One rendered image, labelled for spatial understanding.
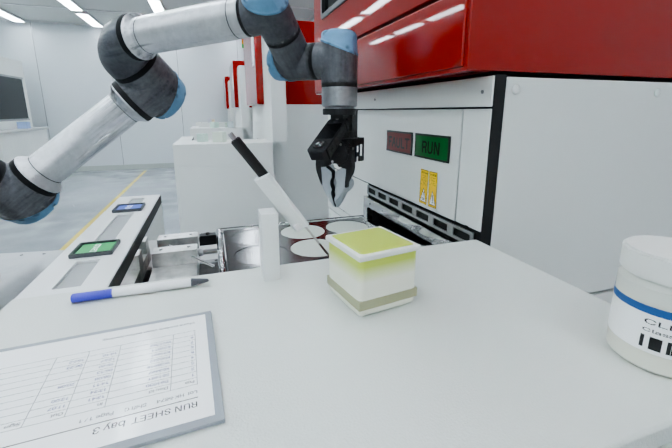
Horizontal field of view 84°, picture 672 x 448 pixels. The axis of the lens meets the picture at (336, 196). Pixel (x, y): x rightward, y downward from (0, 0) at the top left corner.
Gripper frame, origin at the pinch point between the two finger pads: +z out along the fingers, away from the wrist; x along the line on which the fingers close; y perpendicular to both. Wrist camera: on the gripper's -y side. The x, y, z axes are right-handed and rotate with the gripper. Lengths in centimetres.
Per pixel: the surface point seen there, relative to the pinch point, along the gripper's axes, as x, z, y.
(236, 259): 8.2, 7.4, -21.9
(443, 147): -23.1, -13.0, -0.4
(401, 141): -11.3, -13.0, 9.9
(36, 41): 795, -145, 278
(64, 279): 12.1, 1.7, -47.8
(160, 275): 18.0, 9.3, -30.9
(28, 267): 60, 15, -36
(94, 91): 742, -58, 340
